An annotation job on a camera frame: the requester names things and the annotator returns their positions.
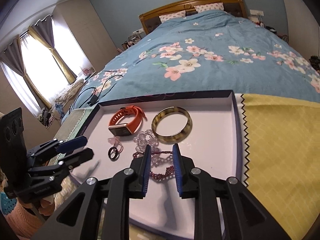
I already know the black ring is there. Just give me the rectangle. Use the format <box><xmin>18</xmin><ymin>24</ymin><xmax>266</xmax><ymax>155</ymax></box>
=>
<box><xmin>107</xmin><ymin>146</ymin><xmax>121</xmax><ymax>160</ymax></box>

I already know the pink small ring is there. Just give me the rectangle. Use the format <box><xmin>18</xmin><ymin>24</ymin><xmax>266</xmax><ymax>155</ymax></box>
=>
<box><xmin>107</xmin><ymin>136</ymin><xmax>124</xmax><ymax>154</ymax></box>

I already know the orange smart watch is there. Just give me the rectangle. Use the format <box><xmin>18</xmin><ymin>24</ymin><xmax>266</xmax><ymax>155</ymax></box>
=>
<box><xmin>108</xmin><ymin>105</ymin><xmax>147</xmax><ymax>137</ymax></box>

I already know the clear crystal bead bracelet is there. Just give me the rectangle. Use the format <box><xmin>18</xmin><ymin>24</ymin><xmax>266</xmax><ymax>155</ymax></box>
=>
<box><xmin>132</xmin><ymin>128</ymin><xmax>163</xmax><ymax>168</ymax></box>

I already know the purple beaded bracelet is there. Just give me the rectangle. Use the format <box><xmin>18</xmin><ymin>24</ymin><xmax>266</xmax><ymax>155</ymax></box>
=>
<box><xmin>132</xmin><ymin>150</ymin><xmax>177</xmax><ymax>181</ymax></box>

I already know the tortoiseshell bangle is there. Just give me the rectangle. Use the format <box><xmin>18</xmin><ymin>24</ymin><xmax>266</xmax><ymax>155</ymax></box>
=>
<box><xmin>151</xmin><ymin>106</ymin><xmax>193</xmax><ymax>144</ymax></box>

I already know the left forearm pink sleeve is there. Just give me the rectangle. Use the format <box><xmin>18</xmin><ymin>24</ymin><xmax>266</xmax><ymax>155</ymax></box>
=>
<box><xmin>4</xmin><ymin>202</ymin><xmax>43</xmax><ymax>239</ymax></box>

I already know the left hand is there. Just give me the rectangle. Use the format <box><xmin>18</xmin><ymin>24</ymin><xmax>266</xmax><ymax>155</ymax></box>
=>
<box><xmin>17</xmin><ymin>195</ymin><xmax>55</xmax><ymax>216</ymax></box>

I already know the navy shallow tray box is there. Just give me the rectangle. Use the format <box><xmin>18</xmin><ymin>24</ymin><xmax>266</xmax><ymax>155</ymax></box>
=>
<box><xmin>67</xmin><ymin>89</ymin><xmax>249</xmax><ymax>240</ymax></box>

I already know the left grey gold curtain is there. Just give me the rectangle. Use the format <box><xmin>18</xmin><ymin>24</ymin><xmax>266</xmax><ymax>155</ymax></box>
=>
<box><xmin>1</xmin><ymin>35</ymin><xmax>52</xmax><ymax>115</ymax></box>

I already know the grey gold curtain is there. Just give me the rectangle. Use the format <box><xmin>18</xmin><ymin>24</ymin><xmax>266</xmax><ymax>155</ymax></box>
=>
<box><xmin>1</xmin><ymin>35</ymin><xmax>52</xmax><ymax>115</ymax></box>
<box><xmin>28</xmin><ymin>15</ymin><xmax>76</xmax><ymax>84</ymax></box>

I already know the right grey gold curtain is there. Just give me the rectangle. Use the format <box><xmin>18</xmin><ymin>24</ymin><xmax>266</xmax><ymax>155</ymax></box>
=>
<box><xmin>28</xmin><ymin>15</ymin><xmax>76</xmax><ymax>84</ymax></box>

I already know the blue floral duvet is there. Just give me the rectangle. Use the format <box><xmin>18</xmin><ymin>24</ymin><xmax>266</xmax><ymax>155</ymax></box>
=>
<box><xmin>71</xmin><ymin>10</ymin><xmax>319</xmax><ymax>110</ymax></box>

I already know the pile of dark clothes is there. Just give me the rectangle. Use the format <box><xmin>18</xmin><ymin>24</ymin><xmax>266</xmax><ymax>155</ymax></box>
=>
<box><xmin>309</xmin><ymin>56</ymin><xmax>320</xmax><ymax>73</ymax></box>

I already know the left polka dot pillow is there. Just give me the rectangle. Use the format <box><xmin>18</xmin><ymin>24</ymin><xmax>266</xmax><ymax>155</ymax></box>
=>
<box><xmin>159</xmin><ymin>10</ymin><xmax>186</xmax><ymax>23</ymax></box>

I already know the polka dot pillow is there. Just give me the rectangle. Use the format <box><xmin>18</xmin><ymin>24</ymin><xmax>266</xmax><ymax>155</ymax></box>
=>
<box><xmin>159</xmin><ymin>10</ymin><xmax>186</xmax><ymax>23</ymax></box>
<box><xmin>194</xmin><ymin>2</ymin><xmax>225</xmax><ymax>13</ymax></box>

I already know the right polka dot pillow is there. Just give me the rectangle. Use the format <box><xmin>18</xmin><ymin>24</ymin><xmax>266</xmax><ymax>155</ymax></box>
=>
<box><xmin>194</xmin><ymin>2</ymin><xmax>225</xmax><ymax>13</ymax></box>

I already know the wooden headboard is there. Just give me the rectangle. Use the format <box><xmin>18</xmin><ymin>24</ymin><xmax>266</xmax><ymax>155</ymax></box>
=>
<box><xmin>139</xmin><ymin>0</ymin><xmax>247</xmax><ymax>35</ymax></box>

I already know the black charging cable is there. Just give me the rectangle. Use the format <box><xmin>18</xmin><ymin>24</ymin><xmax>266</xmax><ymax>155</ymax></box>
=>
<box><xmin>69</xmin><ymin>74</ymin><xmax>124</xmax><ymax>112</ymax></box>

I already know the white wall socket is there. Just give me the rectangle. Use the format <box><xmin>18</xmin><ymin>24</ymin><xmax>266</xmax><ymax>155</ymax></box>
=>
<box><xmin>249</xmin><ymin>9</ymin><xmax>264</xmax><ymax>16</ymax></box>

